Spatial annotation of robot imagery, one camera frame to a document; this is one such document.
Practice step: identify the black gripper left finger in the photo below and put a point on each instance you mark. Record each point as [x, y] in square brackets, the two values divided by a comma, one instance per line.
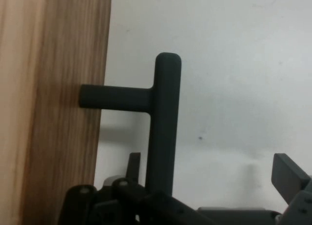
[102, 205]

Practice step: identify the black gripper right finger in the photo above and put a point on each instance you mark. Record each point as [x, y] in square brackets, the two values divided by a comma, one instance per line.
[290, 176]

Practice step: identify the wooden cabinet door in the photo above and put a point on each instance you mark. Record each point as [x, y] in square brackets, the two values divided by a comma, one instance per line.
[53, 108]

